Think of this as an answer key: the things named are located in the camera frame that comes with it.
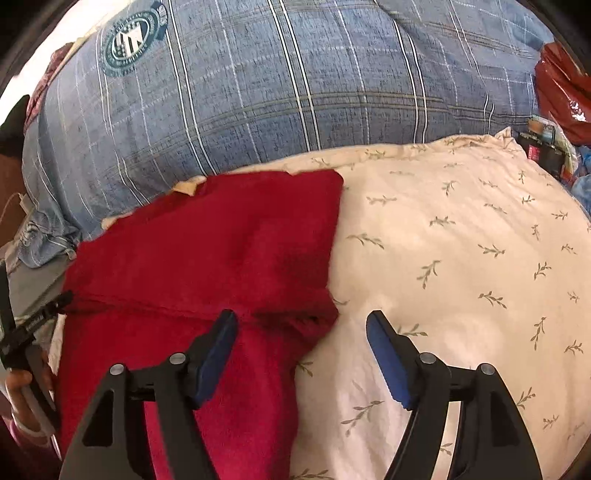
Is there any grey sheet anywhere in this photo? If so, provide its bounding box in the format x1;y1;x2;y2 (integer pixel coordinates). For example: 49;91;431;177
0;217;72;344

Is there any person's left hand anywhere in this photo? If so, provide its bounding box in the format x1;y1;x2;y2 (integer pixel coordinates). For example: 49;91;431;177
4;353;55;437

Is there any white cable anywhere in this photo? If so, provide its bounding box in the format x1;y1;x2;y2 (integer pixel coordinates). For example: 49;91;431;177
0;191;29;223

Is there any cream leaf-print blanket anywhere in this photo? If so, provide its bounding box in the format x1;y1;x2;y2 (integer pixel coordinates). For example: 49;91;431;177
99;127;591;480

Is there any dark red patterned cloth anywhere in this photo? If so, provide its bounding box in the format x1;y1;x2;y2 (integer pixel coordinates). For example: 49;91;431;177
25;44;78;131

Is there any red plastic bag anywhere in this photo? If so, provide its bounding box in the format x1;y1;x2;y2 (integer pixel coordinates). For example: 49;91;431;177
534;41;591;145

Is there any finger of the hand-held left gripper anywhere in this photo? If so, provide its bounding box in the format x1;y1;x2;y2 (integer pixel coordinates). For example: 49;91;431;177
0;290;75;370

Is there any black box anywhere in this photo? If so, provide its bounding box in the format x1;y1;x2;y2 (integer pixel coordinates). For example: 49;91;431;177
516;117;574;182

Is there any blue plaid pillow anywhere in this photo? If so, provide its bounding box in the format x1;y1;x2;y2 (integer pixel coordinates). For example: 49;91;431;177
21;0;555;269

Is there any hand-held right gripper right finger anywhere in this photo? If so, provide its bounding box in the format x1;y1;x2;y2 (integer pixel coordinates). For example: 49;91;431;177
366;310;544;480

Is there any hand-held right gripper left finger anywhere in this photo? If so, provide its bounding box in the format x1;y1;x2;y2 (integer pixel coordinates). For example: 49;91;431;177
59;309;239;480

